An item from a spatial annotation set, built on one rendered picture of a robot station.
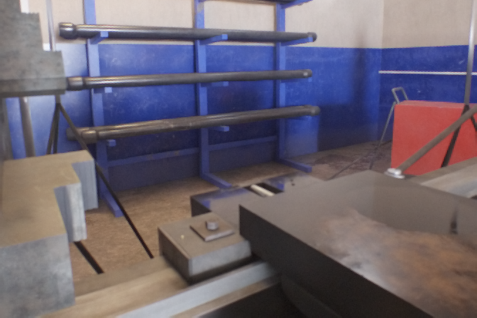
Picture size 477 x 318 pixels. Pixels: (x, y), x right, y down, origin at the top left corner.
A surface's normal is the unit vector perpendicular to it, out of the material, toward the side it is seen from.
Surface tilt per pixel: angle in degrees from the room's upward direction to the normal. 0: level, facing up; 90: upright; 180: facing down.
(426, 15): 90
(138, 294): 0
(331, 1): 90
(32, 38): 63
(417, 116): 90
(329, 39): 90
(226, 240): 0
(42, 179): 3
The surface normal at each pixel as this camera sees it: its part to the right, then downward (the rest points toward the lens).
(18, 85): 0.48, 0.59
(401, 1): -0.85, 0.11
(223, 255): 0.53, 0.15
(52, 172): 0.01, -0.97
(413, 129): -0.62, 0.15
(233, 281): 0.39, -0.55
